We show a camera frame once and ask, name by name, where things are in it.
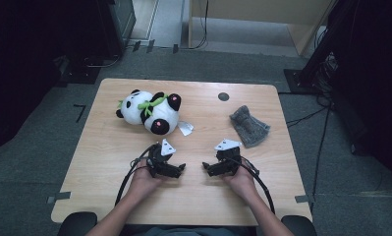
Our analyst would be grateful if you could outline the hanging black cable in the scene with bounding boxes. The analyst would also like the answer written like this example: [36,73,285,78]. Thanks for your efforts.
[180,0,210,51]

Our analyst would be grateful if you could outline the grey floor tape strip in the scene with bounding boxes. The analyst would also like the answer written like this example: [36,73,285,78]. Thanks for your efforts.
[295,194,315,204]
[46,191,72,205]

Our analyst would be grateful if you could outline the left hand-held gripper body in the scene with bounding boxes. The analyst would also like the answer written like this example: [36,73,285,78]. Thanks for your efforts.
[146,138,177,178]

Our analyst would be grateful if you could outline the person's right hand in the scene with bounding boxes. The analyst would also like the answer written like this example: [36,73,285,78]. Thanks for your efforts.
[222,163,260,202]

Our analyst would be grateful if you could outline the black floor base plate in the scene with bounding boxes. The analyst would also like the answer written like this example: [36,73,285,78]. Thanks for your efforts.
[59,63,101,85]

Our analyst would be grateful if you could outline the person's lap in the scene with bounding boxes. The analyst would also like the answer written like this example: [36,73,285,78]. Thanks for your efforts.
[140,225,251,236]

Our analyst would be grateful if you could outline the looped black floor cable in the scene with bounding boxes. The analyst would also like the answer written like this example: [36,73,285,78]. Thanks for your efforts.
[84,53,121,69]

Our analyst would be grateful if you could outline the black chair armrest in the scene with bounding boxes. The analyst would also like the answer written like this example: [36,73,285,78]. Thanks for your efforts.
[56,211,98,236]
[281,214,317,236]

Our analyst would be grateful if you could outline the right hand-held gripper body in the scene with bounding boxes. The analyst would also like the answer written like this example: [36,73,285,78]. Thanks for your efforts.
[214,138,243,176]

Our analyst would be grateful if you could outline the right hand-held gripper cable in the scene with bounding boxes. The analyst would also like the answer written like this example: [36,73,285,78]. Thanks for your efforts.
[239,156,276,214]

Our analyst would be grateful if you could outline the panda plush toy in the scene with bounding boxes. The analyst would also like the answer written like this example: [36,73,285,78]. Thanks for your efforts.
[115,88,196,137]

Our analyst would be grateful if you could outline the tangled cable bundle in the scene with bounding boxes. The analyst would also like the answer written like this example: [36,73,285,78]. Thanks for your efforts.
[314,52,339,106]

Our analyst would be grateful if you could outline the black cabinet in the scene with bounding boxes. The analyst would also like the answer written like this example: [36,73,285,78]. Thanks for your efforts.
[96,0,138,59]

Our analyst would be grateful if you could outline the left hand-held gripper cable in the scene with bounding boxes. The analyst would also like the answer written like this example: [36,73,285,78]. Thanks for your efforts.
[114,144,158,207]

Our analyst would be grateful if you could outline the black metal stand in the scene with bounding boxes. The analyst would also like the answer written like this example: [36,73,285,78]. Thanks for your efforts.
[283,0,360,96]

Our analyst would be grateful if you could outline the grey fuzzy cloth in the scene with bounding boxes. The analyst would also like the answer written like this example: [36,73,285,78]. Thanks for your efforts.
[229,104,271,148]

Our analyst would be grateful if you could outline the hand-held gripper cable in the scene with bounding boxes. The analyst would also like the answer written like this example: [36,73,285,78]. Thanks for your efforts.
[239,156,276,214]
[114,144,158,207]

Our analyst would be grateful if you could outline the light wooden cabinet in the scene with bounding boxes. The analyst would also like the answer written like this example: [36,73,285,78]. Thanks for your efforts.
[188,0,337,57]

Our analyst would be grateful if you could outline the person's left hand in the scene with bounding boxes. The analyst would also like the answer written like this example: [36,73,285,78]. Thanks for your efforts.
[128,166,167,200]

